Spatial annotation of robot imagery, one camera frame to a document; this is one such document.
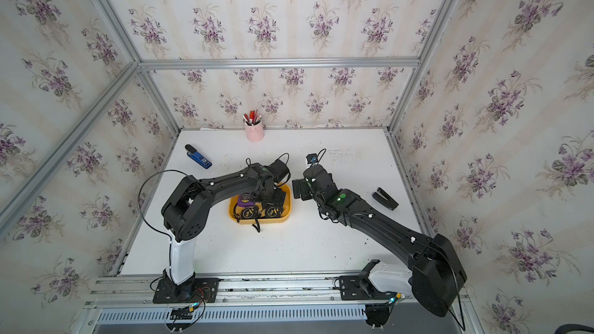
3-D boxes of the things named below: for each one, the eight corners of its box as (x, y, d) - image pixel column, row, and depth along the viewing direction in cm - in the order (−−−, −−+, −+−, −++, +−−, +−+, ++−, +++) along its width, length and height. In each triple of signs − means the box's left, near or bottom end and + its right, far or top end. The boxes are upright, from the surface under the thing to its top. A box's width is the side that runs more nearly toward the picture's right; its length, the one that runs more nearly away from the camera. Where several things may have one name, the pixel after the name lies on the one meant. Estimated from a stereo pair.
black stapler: (391, 212, 93) (394, 208, 91) (372, 195, 98) (374, 192, 96) (397, 206, 95) (399, 203, 92) (377, 190, 100) (379, 186, 97)
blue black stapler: (185, 154, 112) (181, 148, 109) (191, 150, 114) (188, 143, 111) (206, 170, 106) (202, 164, 102) (212, 165, 108) (209, 159, 104)
